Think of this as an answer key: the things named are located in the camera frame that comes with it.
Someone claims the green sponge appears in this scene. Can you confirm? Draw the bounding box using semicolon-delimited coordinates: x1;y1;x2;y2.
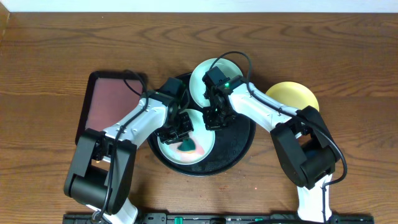
177;138;197;153

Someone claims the light blue plate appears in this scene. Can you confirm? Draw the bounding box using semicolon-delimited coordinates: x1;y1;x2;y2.
157;109;216;165

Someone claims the pale green plate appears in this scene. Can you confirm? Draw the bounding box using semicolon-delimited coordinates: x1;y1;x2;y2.
189;58;243;108

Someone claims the yellow plate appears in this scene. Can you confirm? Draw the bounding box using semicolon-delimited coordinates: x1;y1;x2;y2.
266;82;320;111

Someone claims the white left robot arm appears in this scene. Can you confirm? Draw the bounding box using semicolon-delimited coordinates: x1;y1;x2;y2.
64;90;193;223

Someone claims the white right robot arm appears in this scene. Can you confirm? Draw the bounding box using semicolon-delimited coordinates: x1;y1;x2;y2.
200;74;344;223

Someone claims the black round tray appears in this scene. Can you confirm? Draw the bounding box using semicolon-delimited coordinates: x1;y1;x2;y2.
147;92;256;177

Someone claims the dark red rectangular tray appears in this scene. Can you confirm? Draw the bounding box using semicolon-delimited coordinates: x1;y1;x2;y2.
75;70;148;142

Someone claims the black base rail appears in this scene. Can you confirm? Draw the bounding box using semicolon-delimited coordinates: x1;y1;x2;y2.
62;212;375;224

